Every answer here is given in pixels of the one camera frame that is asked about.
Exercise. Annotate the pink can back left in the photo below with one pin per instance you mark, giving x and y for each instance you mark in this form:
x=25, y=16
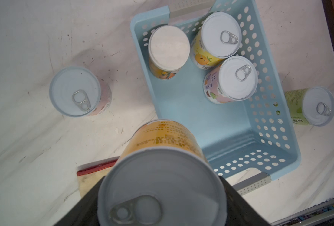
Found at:
x=77, y=92

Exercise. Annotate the light blue plastic basket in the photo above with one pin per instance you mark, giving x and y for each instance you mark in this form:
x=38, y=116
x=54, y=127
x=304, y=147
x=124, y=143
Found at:
x=254, y=133

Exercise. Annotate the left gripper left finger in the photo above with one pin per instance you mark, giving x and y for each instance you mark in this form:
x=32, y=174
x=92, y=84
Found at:
x=84, y=213

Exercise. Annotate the green can pull tab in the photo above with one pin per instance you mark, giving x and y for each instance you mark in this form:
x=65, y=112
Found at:
x=310, y=106

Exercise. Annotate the orange can pull tab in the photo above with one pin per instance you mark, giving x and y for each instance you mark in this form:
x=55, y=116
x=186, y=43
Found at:
x=162, y=178

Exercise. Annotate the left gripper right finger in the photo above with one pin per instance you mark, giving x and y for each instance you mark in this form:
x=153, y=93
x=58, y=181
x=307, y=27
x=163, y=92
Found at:
x=239, y=212

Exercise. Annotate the yellow can pull tab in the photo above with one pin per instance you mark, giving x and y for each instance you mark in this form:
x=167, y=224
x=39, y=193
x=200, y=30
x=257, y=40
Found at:
x=218, y=39

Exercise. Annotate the beige work glove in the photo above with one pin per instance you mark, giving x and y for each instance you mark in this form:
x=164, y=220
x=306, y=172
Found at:
x=89, y=174

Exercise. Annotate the pink can pull tab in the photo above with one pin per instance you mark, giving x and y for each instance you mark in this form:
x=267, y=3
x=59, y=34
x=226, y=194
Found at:
x=233, y=80

